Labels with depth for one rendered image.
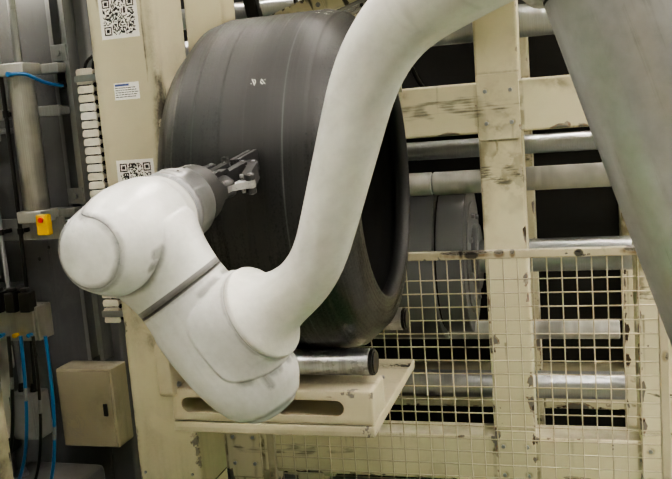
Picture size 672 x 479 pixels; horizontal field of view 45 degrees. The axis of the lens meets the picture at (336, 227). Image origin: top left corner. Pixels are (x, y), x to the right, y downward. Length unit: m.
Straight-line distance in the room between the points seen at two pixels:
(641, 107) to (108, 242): 0.51
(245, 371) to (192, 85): 0.59
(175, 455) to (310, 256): 0.92
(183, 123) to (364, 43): 0.62
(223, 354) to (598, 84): 0.49
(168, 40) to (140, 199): 0.75
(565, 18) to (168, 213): 0.50
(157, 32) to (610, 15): 1.15
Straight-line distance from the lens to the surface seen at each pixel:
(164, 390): 1.46
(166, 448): 1.64
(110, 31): 1.54
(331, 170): 0.73
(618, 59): 0.45
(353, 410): 1.36
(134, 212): 0.81
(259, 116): 1.22
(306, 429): 1.40
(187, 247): 0.84
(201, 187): 0.94
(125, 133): 1.53
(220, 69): 1.30
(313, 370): 1.38
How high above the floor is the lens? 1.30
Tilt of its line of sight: 8 degrees down
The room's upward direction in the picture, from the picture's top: 4 degrees counter-clockwise
